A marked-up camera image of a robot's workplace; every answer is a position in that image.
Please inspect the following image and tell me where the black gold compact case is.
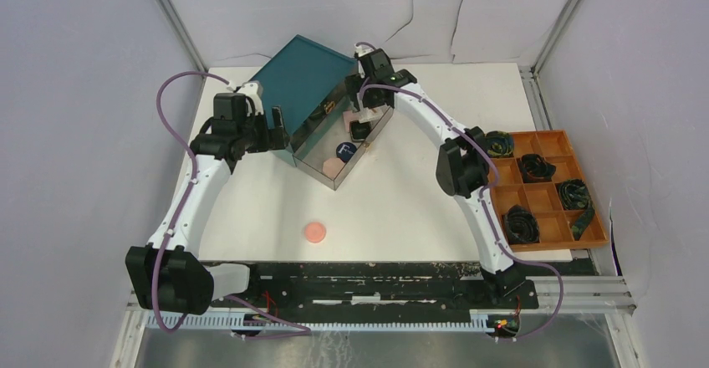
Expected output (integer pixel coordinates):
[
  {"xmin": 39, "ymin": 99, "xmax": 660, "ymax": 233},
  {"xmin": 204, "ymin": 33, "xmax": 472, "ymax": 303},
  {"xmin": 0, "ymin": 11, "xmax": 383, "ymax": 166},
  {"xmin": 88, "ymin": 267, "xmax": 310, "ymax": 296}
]
[{"xmin": 349, "ymin": 121, "xmax": 372, "ymax": 142}]

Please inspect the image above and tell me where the round coral blush case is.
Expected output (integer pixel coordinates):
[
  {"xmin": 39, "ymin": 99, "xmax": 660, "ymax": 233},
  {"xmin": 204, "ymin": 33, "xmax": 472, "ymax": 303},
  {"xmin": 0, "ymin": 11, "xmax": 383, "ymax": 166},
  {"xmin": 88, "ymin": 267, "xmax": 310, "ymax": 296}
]
[{"xmin": 303, "ymin": 222, "xmax": 327, "ymax": 243}]

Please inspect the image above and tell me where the white patterned palette box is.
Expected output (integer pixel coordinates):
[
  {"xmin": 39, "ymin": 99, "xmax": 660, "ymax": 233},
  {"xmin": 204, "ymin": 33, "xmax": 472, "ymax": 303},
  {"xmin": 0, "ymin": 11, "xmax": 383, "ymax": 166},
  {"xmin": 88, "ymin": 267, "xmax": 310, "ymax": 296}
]
[{"xmin": 356, "ymin": 106, "xmax": 385, "ymax": 123}]

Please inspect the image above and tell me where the rolled multicolour tie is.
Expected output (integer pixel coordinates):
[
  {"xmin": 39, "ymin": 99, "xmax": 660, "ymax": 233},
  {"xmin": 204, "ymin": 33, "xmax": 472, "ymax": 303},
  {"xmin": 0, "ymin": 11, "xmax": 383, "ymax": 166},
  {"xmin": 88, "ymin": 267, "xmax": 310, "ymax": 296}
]
[{"xmin": 485, "ymin": 130, "xmax": 514, "ymax": 158}]

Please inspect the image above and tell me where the rolled black tie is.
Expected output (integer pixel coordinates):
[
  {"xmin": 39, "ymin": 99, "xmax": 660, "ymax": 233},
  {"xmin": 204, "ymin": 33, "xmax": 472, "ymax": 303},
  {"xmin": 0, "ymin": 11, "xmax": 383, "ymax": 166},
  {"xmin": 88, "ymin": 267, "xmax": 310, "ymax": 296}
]
[{"xmin": 502, "ymin": 205, "xmax": 540, "ymax": 245}]

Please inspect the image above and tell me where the round navy cream tin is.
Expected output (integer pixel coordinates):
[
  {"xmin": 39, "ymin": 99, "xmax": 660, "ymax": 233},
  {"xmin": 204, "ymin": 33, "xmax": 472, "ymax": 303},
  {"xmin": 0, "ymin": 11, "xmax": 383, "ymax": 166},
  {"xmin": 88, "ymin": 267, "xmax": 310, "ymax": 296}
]
[{"xmin": 335, "ymin": 141, "xmax": 358, "ymax": 163}]

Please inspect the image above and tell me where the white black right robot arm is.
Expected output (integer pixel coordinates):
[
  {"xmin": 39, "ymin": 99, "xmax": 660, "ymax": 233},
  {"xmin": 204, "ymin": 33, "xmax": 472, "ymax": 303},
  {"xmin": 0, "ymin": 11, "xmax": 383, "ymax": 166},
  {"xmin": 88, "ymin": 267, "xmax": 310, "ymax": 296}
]
[{"xmin": 347, "ymin": 42, "xmax": 525, "ymax": 308}]

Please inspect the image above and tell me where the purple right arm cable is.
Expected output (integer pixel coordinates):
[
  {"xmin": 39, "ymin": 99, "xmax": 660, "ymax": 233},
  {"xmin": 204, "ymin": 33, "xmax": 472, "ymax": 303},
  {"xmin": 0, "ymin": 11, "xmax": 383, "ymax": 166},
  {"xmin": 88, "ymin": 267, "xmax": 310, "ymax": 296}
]
[{"xmin": 354, "ymin": 41, "xmax": 566, "ymax": 341}]

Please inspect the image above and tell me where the rolled green patterned tie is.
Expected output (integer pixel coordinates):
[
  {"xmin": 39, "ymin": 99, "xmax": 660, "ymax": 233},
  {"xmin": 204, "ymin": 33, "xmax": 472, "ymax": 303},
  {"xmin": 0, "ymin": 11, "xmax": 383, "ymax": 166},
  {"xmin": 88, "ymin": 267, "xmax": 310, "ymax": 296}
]
[{"xmin": 556, "ymin": 178, "xmax": 595, "ymax": 241}]

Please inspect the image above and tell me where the black metal base rail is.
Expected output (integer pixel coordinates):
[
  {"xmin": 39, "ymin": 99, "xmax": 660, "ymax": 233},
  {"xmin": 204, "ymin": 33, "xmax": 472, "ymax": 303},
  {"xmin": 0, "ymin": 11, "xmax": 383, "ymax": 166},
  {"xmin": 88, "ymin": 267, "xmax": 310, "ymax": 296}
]
[{"xmin": 238, "ymin": 262, "xmax": 539, "ymax": 324}]

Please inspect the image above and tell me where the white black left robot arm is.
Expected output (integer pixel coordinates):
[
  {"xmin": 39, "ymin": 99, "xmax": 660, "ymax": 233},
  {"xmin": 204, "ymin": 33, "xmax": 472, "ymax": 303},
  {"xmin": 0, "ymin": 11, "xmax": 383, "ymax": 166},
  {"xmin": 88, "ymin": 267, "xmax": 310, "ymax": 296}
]
[{"xmin": 125, "ymin": 90, "xmax": 289, "ymax": 314}]

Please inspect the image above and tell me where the teal drawer organizer box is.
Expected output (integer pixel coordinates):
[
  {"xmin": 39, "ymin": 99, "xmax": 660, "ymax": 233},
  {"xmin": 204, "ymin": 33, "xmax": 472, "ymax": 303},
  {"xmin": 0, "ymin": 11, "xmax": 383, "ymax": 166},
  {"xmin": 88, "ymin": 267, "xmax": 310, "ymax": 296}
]
[{"xmin": 251, "ymin": 35, "xmax": 357, "ymax": 166}]

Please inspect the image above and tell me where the rolled dark tie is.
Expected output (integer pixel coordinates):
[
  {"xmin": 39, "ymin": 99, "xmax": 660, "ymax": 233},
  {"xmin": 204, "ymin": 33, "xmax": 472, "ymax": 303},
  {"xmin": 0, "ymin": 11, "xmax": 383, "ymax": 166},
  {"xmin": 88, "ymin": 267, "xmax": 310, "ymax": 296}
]
[{"xmin": 518, "ymin": 154, "xmax": 557, "ymax": 183}]

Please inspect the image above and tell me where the octagonal pink powder case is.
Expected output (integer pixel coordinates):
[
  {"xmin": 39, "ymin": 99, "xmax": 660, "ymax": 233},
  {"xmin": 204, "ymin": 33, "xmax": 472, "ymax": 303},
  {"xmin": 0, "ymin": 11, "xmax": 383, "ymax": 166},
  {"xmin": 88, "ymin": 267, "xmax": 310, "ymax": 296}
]
[{"xmin": 322, "ymin": 157, "xmax": 345, "ymax": 180}]

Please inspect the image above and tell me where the clear smoked drawer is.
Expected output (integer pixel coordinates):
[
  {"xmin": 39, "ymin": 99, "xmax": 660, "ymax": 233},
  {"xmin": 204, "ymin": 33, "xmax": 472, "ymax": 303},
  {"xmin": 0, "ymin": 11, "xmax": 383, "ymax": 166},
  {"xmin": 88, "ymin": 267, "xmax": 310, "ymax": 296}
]
[{"xmin": 293, "ymin": 95, "xmax": 393, "ymax": 191}]

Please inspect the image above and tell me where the pink square palette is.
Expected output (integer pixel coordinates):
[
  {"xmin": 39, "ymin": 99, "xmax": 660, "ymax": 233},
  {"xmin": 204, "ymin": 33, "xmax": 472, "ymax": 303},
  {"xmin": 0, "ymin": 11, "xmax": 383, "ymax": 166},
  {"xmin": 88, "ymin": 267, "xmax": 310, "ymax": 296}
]
[{"xmin": 342, "ymin": 110, "xmax": 359, "ymax": 133}]

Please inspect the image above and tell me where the orange compartment tray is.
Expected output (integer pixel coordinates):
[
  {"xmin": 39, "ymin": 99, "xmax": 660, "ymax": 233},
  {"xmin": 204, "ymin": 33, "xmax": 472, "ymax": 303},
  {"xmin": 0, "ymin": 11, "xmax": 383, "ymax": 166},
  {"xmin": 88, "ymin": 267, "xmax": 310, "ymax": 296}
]
[{"xmin": 489, "ymin": 130, "xmax": 609, "ymax": 252}]

